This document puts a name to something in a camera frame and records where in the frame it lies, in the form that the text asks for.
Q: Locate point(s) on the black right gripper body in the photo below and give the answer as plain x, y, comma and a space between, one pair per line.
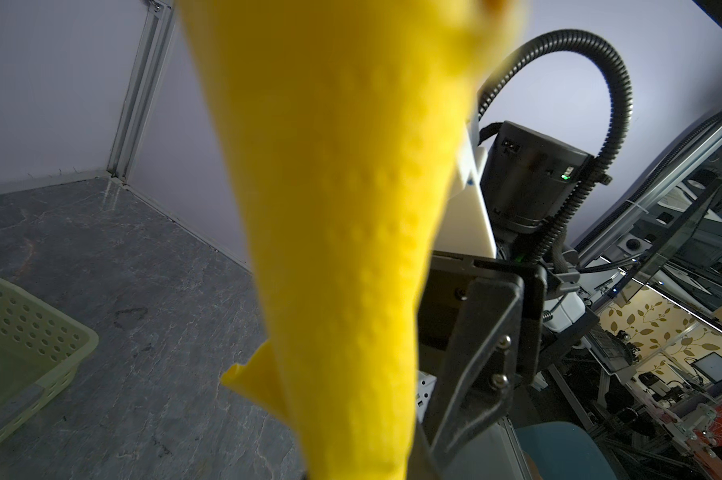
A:
446, 293

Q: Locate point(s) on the aluminium frame corner post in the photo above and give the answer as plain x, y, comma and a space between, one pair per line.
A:
148, 63

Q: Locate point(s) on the yellow paper napkin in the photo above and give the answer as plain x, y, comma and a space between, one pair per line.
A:
340, 123

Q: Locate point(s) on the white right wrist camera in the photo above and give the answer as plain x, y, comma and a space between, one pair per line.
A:
465, 227

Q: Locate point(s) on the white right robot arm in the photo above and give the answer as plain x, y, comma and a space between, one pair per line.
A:
527, 177

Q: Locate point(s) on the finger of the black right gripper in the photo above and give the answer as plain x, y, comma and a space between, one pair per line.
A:
473, 386

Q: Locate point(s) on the light green perforated basket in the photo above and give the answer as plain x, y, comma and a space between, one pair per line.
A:
41, 349

